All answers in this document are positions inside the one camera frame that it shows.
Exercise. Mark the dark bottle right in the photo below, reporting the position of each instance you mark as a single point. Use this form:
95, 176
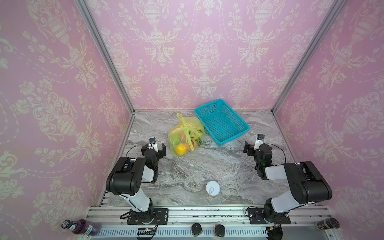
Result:
327, 224

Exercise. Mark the teal plastic basket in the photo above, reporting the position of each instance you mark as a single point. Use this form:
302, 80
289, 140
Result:
221, 121

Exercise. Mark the yellow plastic bag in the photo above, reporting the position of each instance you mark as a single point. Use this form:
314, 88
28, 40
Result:
188, 128

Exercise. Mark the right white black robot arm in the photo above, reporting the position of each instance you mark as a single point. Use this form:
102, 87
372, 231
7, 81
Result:
306, 183

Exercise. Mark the aluminium front rail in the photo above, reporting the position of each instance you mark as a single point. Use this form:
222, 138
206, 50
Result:
238, 227

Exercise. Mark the orange fruit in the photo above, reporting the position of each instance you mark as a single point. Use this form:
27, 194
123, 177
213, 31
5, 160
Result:
193, 146

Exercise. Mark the black round knob left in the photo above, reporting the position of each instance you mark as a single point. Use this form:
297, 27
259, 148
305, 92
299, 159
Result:
196, 229

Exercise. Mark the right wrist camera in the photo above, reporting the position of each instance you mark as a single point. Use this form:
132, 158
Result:
261, 138

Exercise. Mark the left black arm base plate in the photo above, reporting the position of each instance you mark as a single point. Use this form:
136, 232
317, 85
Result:
157, 216

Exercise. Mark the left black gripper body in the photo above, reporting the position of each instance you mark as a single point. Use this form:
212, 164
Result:
162, 150

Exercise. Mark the purple bottle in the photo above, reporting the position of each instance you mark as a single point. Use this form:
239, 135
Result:
82, 227

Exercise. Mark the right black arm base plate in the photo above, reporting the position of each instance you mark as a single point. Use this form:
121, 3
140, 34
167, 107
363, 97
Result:
258, 216

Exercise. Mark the black round knob right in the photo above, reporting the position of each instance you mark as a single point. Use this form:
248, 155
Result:
219, 231

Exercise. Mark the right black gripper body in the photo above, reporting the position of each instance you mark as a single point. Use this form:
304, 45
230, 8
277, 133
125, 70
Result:
248, 147

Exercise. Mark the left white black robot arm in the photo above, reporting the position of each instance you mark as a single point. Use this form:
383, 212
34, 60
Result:
125, 181

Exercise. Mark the black round knob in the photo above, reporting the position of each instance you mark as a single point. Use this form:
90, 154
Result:
219, 231
196, 229

